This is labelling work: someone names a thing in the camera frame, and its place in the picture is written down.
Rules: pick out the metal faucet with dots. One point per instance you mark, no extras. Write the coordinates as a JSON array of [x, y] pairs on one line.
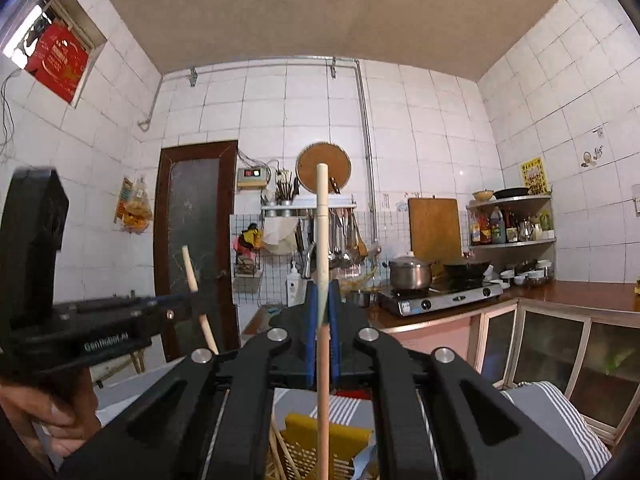
[[309, 260]]

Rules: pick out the white soap bottle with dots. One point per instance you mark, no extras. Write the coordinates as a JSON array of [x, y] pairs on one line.
[[294, 287]]

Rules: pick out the wall hook stickers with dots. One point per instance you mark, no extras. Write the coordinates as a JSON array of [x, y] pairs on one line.
[[592, 156]]

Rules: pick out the rectangular wooden cutting board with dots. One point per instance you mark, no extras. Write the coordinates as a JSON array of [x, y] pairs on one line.
[[435, 230]]

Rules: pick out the yellow utensil basket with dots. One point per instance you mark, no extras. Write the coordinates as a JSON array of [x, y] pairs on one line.
[[305, 430]]

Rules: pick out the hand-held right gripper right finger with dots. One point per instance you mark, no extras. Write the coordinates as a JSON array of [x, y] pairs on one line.
[[334, 335]]

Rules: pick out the red cardboard box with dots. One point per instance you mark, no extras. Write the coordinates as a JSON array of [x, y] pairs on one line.
[[57, 60]]

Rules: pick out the hanging plastic bag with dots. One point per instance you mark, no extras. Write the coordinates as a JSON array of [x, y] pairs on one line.
[[136, 207]]

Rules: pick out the large oil bottle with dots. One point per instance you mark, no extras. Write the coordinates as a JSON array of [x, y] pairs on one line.
[[498, 227]]

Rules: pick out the grey striped cloth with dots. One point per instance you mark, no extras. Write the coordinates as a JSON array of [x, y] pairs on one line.
[[550, 420]]

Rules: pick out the metal holder with dark utensils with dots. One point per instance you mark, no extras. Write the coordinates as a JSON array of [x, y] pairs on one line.
[[286, 190]]

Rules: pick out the row of hanging metal utensils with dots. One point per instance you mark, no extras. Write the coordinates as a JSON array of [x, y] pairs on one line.
[[350, 240]]

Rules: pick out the tan bowl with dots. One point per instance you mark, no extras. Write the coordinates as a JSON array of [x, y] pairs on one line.
[[483, 195]]

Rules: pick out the large steel pot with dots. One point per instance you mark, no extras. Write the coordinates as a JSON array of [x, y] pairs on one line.
[[410, 272]]

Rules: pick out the black wok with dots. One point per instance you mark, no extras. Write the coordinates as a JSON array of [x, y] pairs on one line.
[[467, 269]]

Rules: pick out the cluster of white bowls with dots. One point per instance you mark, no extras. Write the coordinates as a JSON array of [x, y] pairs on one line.
[[527, 274]]

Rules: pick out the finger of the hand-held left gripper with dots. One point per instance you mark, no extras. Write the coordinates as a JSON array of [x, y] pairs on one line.
[[170, 306]]

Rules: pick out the metal wall rack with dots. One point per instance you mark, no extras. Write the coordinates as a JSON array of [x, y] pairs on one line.
[[290, 206]]

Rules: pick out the white hanging cloth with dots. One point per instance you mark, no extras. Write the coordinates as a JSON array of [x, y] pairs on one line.
[[280, 235]]

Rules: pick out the small metal pot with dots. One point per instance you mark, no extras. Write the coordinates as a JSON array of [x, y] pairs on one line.
[[361, 299]]

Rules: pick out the yellow red cloth bundle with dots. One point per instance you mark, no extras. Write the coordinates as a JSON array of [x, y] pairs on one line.
[[248, 237]]

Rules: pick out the red label sauce bottle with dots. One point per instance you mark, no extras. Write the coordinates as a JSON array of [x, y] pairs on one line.
[[475, 232]]

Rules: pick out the round wooden board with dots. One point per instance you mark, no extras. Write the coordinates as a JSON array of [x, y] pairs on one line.
[[307, 165]]

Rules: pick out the green cup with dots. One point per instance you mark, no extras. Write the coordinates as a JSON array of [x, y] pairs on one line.
[[545, 224]]

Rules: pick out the black pan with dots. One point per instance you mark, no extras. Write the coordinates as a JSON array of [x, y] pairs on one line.
[[511, 192]]

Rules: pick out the beige controller box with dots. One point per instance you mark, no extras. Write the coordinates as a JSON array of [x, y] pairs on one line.
[[251, 176]]

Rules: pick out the yellow wall poster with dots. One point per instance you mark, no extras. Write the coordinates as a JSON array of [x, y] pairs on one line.
[[533, 175]]

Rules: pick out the person's left hand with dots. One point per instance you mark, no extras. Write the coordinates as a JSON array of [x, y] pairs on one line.
[[65, 420]]

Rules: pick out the wooden chopstick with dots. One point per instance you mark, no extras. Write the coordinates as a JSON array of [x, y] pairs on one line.
[[276, 445], [290, 460], [190, 270], [323, 210]]

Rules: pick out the dark sauce bottle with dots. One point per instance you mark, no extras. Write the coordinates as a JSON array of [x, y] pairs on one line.
[[486, 230]]

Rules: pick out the kitchen counter cabinet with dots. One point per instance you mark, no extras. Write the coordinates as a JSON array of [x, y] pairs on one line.
[[550, 340]]

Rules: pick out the dark glass door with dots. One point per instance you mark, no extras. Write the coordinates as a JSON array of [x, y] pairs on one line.
[[195, 200]]

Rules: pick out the gas stove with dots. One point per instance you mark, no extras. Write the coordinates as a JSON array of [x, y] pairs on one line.
[[440, 300]]

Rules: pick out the wall window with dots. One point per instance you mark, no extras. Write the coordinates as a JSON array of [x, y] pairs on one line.
[[55, 45]]

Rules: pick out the grey wall pipe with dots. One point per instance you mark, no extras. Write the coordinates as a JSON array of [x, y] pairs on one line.
[[364, 120]]

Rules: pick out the metal corner shelf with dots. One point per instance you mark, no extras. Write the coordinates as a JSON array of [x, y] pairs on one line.
[[515, 202]]

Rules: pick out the small jar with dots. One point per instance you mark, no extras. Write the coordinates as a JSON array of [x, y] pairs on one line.
[[511, 234]]

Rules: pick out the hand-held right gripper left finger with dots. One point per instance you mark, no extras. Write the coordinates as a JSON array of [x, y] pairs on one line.
[[311, 335]]

